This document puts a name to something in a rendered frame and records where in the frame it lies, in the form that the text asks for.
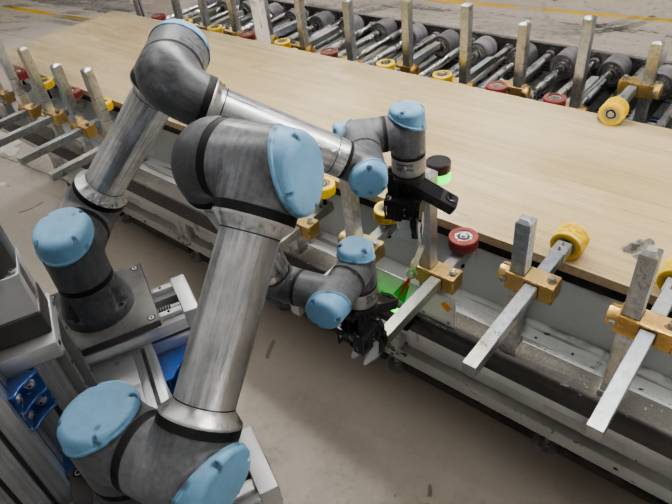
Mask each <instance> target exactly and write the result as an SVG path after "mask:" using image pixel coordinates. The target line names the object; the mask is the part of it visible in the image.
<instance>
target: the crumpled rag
mask: <svg viewBox="0 0 672 504"><path fill-rule="evenodd" d="M645 244H650V245H653V246H654V245H655V242H654V240H653V239H651V238H648V239H636V240H635V241H634V242H631V243H628V244H622V245H621V247H622V248H621V249H622V250H621V251H623V252H624V253H631V254H633V255H632V257H633V258H634V259H636V258H637V259H638V255H639V253H640V251H641V250H642V248H643V247H644V245H645Z"/></svg>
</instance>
